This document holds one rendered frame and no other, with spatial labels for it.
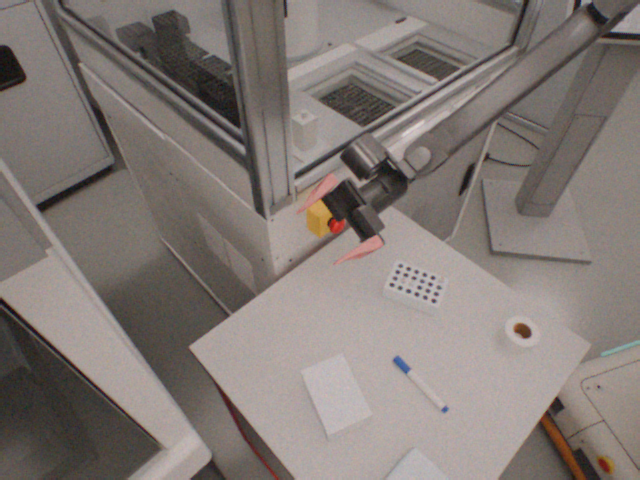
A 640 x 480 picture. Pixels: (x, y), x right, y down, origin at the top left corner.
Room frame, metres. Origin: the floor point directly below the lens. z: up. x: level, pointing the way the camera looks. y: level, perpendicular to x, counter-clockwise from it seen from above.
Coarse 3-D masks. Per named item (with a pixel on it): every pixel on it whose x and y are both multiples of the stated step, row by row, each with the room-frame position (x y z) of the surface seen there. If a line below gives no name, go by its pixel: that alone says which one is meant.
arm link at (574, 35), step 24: (600, 0) 0.68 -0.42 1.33; (624, 0) 0.67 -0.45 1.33; (576, 24) 0.69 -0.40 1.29; (600, 24) 0.67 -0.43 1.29; (552, 48) 0.67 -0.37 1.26; (576, 48) 0.66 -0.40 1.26; (504, 72) 0.65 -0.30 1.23; (528, 72) 0.64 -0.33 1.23; (552, 72) 0.64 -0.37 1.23; (480, 96) 0.63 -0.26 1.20; (504, 96) 0.62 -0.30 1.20; (456, 120) 0.60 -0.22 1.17; (480, 120) 0.60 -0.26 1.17; (432, 144) 0.57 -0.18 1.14; (456, 144) 0.57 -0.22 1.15; (432, 168) 0.54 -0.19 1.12
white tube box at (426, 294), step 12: (396, 264) 0.58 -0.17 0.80; (408, 264) 0.58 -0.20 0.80; (396, 276) 0.55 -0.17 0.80; (408, 276) 0.55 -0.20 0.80; (420, 276) 0.55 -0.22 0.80; (432, 276) 0.55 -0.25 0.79; (384, 288) 0.52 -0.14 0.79; (396, 288) 0.51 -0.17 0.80; (408, 288) 0.51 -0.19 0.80; (420, 288) 0.52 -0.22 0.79; (432, 288) 0.51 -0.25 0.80; (444, 288) 0.51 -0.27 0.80; (396, 300) 0.50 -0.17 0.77; (408, 300) 0.49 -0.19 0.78; (420, 300) 0.48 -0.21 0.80; (432, 300) 0.49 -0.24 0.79; (432, 312) 0.47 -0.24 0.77
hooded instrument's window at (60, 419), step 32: (0, 320) 0.14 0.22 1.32; (0, 352) 0.13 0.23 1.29; (32, 352) 0.14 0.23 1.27; (0, 384) 0.12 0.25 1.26; (32, 384) 0.13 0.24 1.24; (64, 384) 0.14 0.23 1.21; (0, 416) 0.11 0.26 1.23; (32, 416) 0.12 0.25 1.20; (64, 416) 0.13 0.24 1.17; (96, 416) 0.14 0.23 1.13; (0, 448) 0.09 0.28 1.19; (32, 448) 0.10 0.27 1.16; (64, 448) 0.11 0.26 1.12; (96, 448) 0.12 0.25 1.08; (128, 448) 0.13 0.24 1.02; (160, 448) 0.15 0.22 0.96
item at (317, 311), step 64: (320, 256) 0.63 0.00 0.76; (384, 256) 0.63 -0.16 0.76; (448, 256) 0.63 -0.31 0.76; (256, 320) 0.46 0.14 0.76; (320, 320) 0.46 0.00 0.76; (384, 320) 0.46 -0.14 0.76; (448, 320) 0.46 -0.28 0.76; (256, 384) 0.31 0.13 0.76; (384, 384) 0.31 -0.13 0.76; (448, 384) 0.31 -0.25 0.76; (512, 384) 0.31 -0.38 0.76; (256, 448) 0.33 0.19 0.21; (320, 448) 0.20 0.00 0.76; (384, 448) 0.20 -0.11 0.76; (448, 448) 0.20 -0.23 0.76; (512, 448) 0.19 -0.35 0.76
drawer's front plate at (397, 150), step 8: (448, 112) 0.99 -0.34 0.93; (432, 120) 0.95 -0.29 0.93; (440, 120) 0.95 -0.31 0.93; (424, 128) 0.91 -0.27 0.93; (408, 136) 0.88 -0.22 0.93; (416, 136) 0.88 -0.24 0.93; (400, 144) 0.85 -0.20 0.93; (408, 144) 0.86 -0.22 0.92; (392, 152) 0.82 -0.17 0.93; (400, 152) 0.84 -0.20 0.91
